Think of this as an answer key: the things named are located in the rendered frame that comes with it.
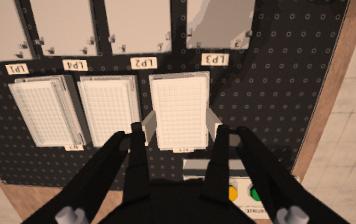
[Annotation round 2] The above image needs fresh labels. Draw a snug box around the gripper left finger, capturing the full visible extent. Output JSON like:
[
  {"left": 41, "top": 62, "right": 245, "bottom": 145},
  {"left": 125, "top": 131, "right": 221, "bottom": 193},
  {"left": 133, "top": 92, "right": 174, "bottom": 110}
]
[{"left": 20, "top": 110, "right": 157, "bottom": 224}]

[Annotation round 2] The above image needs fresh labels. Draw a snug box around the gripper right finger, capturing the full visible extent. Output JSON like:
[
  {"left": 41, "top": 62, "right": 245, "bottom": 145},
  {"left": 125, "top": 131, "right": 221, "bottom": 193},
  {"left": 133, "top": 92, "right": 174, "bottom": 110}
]
[{"left": 192, "top": 108, "right": 350, "bottom": 224}]

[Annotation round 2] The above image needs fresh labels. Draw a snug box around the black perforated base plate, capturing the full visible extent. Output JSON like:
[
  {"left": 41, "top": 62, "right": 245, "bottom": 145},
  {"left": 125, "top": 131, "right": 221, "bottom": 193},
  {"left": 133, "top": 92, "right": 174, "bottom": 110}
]
[{"left": 0, "top": 0, "right": 350, "bottom": 189}]

